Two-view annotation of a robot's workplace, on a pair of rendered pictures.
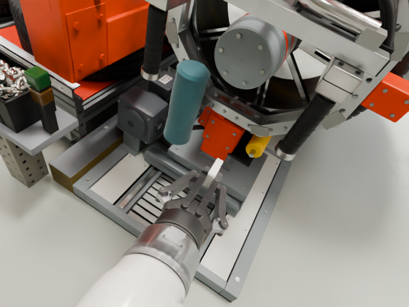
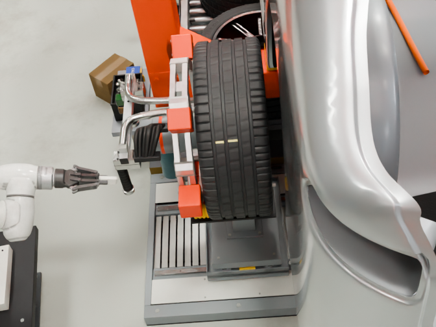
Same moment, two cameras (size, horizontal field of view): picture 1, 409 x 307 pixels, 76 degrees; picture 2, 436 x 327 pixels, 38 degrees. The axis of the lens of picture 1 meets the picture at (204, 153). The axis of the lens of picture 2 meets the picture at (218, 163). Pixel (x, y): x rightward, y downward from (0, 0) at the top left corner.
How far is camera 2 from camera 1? 2.25 m
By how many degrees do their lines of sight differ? 51
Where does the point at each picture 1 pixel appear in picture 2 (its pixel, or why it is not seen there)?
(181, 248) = (45, 173)
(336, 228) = not seen: outside the picture
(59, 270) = (103, 217)
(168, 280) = (33, 174)
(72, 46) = (154, 88)
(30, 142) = (115, 129)
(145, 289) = (26, 169)
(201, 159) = not seen: hidden behind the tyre
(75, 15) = (156, 74)
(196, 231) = (58, 178)
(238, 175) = (230, 248)
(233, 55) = not seen: hidden behind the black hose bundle
